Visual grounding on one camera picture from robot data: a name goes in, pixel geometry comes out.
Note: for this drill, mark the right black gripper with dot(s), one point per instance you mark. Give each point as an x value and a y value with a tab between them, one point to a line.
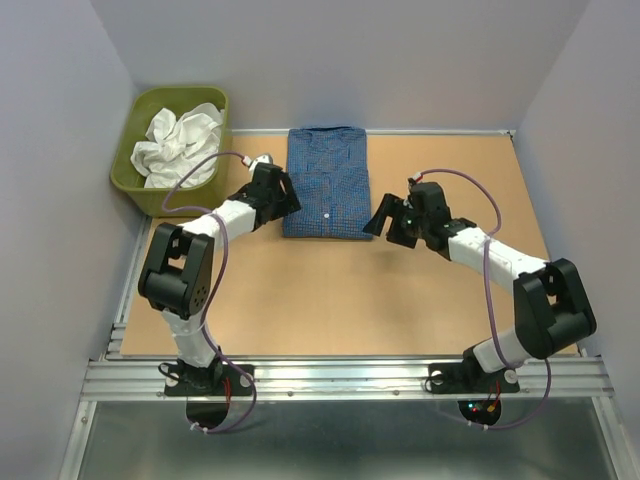
393	207

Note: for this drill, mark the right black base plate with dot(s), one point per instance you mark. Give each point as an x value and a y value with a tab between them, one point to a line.
466	378

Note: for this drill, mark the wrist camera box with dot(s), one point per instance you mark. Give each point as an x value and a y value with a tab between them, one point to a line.
415	180
252	163

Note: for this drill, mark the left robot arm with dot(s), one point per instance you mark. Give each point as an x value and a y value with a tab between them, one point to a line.
184	266

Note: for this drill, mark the blue checkered long sleeve shirt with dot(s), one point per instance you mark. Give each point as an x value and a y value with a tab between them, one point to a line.
329	172

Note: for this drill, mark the white crumpled shirt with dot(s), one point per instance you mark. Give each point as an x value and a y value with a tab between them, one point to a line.
178	149

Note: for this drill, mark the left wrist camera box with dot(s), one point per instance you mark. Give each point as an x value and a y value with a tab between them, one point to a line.
252	163

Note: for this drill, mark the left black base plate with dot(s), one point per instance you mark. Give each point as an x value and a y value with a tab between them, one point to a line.
184	380

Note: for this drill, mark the green plastic bin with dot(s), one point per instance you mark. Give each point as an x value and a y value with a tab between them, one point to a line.
178	99

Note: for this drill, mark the aluminium mounting rail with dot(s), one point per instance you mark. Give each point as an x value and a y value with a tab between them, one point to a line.
361	320

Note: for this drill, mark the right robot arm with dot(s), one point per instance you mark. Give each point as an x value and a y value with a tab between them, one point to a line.
551	307

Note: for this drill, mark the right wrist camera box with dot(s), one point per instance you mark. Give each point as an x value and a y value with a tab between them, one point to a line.
415	180

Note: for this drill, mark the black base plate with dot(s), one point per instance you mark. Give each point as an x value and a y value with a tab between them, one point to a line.
466	378
184	380

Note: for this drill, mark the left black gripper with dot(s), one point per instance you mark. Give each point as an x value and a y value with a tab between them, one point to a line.
289	201

